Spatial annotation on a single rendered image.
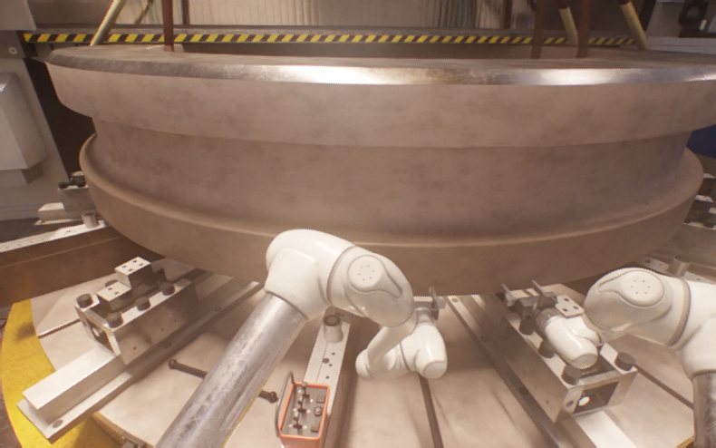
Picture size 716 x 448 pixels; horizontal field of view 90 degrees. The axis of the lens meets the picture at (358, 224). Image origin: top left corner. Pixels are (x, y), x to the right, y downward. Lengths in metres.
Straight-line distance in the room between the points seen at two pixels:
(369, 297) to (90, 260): 2.69
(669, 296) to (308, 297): 0.64
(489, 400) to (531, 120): 1.32
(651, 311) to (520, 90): 0.84
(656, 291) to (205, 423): 0.80
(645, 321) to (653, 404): 1.59
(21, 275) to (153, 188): 1.33
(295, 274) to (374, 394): 1.33
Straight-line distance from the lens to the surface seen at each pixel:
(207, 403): 0.73
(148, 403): 2.19
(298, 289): 0.72
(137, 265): 2.17
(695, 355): 0.88
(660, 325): 0.86
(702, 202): 3.67
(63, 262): 3.16
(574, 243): 1.84
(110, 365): 2.26
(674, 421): 2.41
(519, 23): 5.20
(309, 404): 1.36
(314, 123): 1.33
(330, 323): 1.63
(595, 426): 1.97
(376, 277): 0.64
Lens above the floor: 1.89
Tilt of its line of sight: 28 degrees down
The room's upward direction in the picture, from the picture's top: 1 degrees clockwise
